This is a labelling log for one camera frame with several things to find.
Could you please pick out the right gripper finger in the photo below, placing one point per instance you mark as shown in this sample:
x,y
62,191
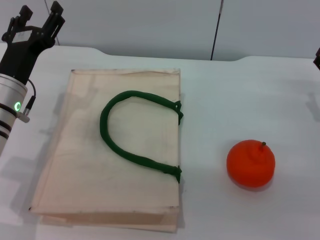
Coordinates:
x,y
317,58

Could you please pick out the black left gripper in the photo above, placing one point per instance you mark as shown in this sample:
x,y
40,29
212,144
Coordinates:
x,y
18,55

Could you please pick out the orange fruit with stem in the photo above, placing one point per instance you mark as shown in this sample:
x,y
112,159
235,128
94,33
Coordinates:
x,y
247,167

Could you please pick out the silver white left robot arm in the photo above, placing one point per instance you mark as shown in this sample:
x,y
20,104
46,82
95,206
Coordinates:
x,y
8,100

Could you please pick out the thin black pole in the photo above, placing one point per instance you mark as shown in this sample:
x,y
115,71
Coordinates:
x,y
216,32

